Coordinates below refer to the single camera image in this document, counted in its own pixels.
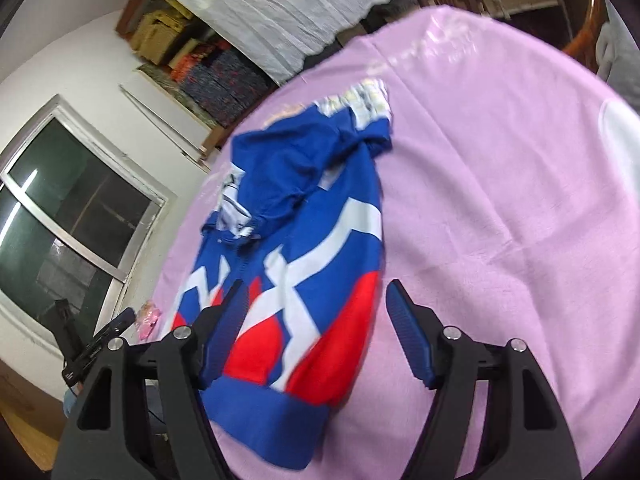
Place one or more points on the pink printed bed sheet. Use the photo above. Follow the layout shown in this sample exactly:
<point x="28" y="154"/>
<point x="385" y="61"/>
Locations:
<point x="510" y="204"/>

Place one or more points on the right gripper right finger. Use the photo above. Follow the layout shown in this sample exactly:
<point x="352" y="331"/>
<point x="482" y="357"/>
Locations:
<point x="525" y="434"/>

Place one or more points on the pink plastic packet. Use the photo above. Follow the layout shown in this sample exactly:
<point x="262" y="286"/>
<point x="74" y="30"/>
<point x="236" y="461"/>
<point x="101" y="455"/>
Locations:
<point x="146" y="320"/>

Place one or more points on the blue red white hooded jacket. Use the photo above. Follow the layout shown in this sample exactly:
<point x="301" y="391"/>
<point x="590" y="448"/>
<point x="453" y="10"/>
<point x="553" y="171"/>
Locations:
<point x="298" y="220"/>

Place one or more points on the stack of patterned storage boxes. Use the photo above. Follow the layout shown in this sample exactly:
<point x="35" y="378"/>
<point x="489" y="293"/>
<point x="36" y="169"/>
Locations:
<point x="221" y="80"/>

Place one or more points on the yellow cardboard boxes on shelf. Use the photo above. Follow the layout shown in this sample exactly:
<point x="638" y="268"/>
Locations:
<point x="159" y="31"/>

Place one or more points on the grey white cloth pile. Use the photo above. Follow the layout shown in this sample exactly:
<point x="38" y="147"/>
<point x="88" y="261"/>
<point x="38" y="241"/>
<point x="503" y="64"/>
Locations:
<point x="617" y="56"/>

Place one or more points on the wooden bed headboard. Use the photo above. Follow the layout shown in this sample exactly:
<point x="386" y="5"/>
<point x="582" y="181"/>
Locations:
<point x="582" y="47"/>

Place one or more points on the window with metal frame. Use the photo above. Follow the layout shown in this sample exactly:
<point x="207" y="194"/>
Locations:
<point x="75" y="213"/>

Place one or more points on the white boards leaning on wall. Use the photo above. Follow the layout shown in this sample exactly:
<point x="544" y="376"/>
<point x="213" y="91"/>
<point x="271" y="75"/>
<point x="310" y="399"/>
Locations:
<point x="174" y="121"/>

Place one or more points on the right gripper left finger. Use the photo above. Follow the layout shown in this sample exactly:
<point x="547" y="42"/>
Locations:
<point x="108" y="435"/>

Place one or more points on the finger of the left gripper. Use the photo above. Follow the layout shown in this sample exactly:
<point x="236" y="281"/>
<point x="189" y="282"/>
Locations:
<point x="112" y="330"/>

